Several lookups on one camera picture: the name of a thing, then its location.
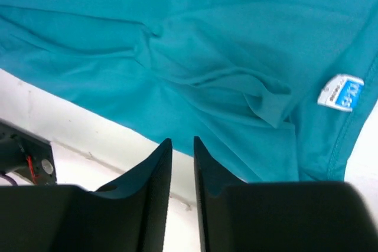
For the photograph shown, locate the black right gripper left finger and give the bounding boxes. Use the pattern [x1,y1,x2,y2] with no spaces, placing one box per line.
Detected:
[1,139,172,251]

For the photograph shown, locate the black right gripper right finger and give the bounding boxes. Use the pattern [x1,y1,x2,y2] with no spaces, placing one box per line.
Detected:
[194,138,377,251]

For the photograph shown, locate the teal t shirt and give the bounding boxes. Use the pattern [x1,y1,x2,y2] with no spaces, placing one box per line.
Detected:
[1,0,377,182]

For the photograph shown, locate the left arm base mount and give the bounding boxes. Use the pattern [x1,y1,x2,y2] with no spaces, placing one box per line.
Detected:
[1,119,57,185]

